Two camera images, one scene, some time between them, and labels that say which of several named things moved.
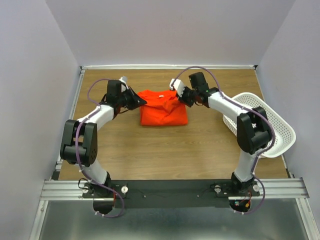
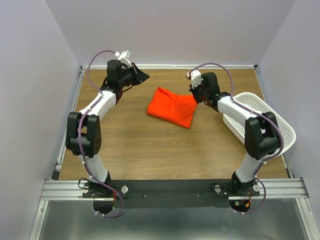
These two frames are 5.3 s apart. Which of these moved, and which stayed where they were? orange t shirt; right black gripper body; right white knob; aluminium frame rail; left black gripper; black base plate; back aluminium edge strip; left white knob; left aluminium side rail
Moved: left black gripper; orange t shirt; right black gripper body
Stayed: aluminium frame rail; back aluminium edge strip; left white knob; black base plate; left aluminium side rail; right white knob
